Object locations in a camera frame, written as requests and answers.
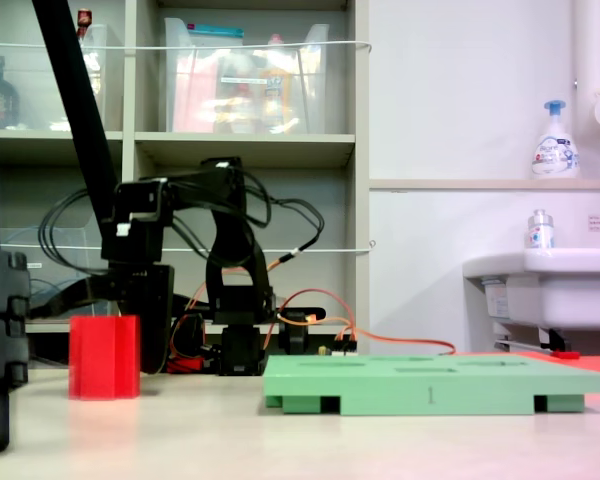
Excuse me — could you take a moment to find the sink drain bracket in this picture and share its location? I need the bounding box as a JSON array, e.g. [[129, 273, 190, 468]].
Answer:
[[493, 322, 574, 352]]

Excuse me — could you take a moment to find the dark glass bottle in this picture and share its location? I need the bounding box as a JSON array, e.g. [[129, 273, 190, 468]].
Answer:
[[0, 54, 21, 130]]

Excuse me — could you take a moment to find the red cross columnar block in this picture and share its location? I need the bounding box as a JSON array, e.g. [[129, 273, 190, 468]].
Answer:
[[68, 313, 142, 401]]

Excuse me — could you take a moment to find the red and black table clamp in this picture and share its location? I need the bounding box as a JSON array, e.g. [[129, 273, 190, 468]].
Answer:
[[167, 312, 214, 375], [278, 307, 327, 357]]

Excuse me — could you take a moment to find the green circuit board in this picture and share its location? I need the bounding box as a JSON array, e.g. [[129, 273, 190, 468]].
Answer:
[[317, 342, 360, 358]]

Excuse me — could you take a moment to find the black arm wire bundle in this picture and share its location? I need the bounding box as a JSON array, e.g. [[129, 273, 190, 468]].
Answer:
[[169, 169, 326, 261]]

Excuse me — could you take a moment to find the blue topped plastic bag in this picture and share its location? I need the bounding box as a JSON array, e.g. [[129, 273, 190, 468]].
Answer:
[[187, 24, 245, 42]]

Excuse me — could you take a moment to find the orange bottle with pink cap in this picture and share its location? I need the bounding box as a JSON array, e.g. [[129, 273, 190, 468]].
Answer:
[[259, 33, 295, 134]]

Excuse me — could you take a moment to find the white sink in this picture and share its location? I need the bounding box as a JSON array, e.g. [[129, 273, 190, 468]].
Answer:
[[462, 247, 600, 332]]

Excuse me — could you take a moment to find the green shape hole board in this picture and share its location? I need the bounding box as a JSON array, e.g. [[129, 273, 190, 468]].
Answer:
[[262, 353, 600, 417]]

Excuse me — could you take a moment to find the narrow clear storage bin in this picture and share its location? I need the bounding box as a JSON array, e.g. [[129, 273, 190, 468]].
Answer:
[[77, 23, 126, 132]]

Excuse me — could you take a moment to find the notched black tripod leg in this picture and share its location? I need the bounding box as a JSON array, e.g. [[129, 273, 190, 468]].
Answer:
[[0, 249, 31, 454]]

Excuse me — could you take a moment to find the sink sticker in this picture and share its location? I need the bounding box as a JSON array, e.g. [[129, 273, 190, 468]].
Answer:
[[482, 276, 511, 321]]

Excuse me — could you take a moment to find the small clear bottle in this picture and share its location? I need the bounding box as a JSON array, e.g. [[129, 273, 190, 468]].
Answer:
[[524, 208, 555, 250]]

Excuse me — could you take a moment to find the black gripper wire loop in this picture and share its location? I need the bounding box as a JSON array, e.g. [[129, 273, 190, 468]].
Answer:
[[38, 188, 109, 277]]

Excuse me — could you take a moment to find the long orange wire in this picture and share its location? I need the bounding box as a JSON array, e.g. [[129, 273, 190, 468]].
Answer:
[[262, 287, 457, 357]]

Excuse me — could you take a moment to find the black tripod brace strut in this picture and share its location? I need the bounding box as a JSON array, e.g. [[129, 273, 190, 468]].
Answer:
[[28, 285, 119, 320]]

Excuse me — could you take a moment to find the large clear storage bin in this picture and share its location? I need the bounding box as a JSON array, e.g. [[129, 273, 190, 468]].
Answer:
[[163, 17, 331, 135]]

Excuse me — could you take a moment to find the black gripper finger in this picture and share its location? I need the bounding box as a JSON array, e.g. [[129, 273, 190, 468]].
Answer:
[[82, 273, 126, 316], [129, 274, 175, 375]]

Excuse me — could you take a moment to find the grey shelf unit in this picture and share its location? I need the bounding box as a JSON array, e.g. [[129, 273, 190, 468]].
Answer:
[[0, 0, 372, 370]]

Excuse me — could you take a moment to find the white foam soap pump bottle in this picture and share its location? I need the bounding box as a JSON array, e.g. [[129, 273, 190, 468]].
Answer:
[[531, 99, 580, 180]]

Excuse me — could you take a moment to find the clear bin with cables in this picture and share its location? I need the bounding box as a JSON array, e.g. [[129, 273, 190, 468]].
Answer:
[[0, 209, 120, 324]]

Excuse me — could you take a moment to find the white cord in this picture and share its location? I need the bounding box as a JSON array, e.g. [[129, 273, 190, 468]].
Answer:
[[0, 240, 377, 255], [0, 40, 373, 54]]

